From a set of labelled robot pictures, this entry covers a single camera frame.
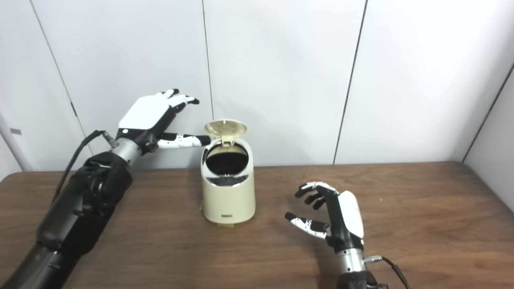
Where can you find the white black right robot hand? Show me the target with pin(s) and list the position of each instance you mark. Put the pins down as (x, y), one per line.
(349, 220)

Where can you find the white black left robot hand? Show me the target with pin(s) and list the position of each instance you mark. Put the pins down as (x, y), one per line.
(144, 114)

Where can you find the round cream bin lid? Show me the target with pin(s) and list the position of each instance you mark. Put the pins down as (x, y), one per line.
(225, 127)

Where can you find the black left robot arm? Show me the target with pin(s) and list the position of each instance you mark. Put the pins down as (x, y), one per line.
(76, 216)

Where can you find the cream-colored bin body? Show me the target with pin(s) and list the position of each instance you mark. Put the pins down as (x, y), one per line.
(229, 200)

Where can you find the yellowish tape piece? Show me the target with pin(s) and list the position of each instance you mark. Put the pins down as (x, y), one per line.
(226, 225)

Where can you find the black wall panel hinge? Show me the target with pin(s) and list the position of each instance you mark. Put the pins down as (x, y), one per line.
(74, 109)

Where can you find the small grey wall tag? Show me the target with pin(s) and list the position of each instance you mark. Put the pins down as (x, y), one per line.
(15, 131)

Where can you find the white slanted wall post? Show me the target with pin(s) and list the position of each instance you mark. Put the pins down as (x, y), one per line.
(14, 146)

